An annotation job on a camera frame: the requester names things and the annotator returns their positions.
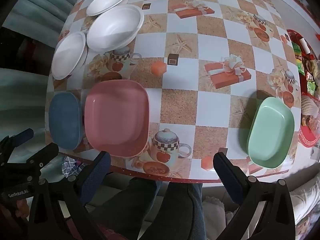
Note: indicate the pink square plate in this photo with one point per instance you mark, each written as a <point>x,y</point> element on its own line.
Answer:
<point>116,115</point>

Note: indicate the white net-wrapped item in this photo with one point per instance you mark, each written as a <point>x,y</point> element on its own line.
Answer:
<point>308,105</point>

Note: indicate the green rectangular dish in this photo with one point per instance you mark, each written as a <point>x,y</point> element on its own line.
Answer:
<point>271,132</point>

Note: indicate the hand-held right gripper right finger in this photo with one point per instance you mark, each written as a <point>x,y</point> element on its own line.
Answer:
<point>228,177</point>

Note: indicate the blue oval plate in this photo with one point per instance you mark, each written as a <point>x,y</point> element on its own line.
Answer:
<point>63,121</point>

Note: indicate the grey-green ribbed sofa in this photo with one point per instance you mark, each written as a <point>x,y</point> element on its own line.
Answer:
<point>37,5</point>

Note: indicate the white fluffy cushion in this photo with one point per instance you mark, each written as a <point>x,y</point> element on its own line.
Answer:
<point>215,212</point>

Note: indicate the person's leg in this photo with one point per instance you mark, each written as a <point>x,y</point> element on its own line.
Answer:
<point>177,210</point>
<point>125,205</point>

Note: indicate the person's right leg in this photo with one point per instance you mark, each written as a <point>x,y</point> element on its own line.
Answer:
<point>177,210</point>

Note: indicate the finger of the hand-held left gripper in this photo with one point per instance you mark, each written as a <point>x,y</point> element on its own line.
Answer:
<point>25,134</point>
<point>45,153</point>

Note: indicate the green snack packet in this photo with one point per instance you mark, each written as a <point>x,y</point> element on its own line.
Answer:
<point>297,55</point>

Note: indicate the white printed blanket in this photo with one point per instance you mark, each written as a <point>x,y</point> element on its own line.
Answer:
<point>305,200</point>

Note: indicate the person's left leg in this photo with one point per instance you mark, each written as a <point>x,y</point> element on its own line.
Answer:
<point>125,205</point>

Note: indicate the white foam bowl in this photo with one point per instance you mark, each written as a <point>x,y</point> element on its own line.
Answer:
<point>115,27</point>
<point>108,1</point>
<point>67,56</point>

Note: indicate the plaid cloth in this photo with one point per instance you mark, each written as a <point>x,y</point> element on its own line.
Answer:
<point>70,167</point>

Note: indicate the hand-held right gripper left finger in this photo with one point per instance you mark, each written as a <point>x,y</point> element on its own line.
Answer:
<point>96,177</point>

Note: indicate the checkered printed tablecloth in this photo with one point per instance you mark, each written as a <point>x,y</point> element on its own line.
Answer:
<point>180,85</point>

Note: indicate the red plastic basket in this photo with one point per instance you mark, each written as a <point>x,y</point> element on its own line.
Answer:
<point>308,137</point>

